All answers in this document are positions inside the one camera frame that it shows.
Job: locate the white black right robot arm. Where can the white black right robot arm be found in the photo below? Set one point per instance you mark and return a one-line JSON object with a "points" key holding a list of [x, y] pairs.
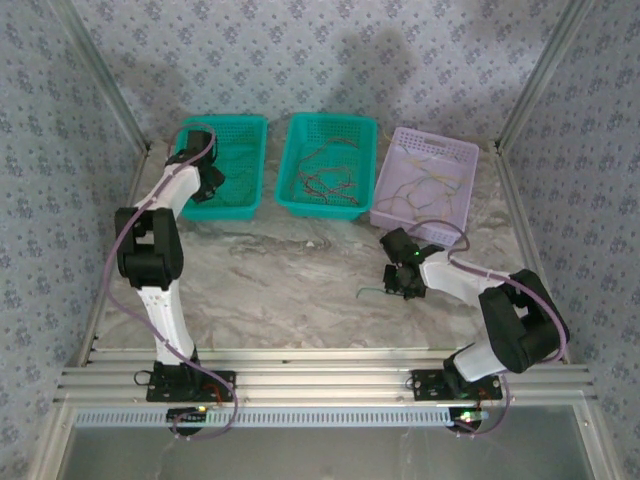
{"points": [[450, 275]]}

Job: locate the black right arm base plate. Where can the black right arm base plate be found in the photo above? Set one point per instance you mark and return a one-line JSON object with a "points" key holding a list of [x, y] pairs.
{"points": [[425, 385]]}

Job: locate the aluminium frame post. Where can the aluminium frame post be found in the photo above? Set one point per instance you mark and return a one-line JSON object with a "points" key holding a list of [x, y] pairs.
{"points": [[112, 85], [538, 75]]}

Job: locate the black circuit board with LED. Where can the black circuit board with LED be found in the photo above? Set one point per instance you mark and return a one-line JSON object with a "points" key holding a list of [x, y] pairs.
{"points": [[467, 416], [187, 414]]}

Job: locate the aluminium table side rail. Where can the aluminium table side rail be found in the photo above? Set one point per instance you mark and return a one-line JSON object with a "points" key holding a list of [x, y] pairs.
{"points": [[517, 200], [95, 330]]}

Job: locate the aluminium mounting beam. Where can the aluminium mounting beam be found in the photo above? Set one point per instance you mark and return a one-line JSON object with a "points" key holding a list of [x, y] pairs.
{"points": [[325, 380]]}

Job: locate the lilac plastic basket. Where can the lilac plastic basket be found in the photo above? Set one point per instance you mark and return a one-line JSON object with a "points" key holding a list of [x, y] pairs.
{"points": [[395, 165]]}

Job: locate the teal plastic basket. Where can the teal plastic basket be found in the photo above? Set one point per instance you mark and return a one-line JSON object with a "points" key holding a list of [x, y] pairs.
{"points": [[245, 135], [325, 130]]}

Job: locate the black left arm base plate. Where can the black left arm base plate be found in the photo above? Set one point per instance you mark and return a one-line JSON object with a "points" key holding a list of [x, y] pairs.
{"points": [[227, 382]]}

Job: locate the grey metal panel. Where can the grey metal panel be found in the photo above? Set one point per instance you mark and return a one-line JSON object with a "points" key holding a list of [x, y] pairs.
{"points": [[325, 455]]}

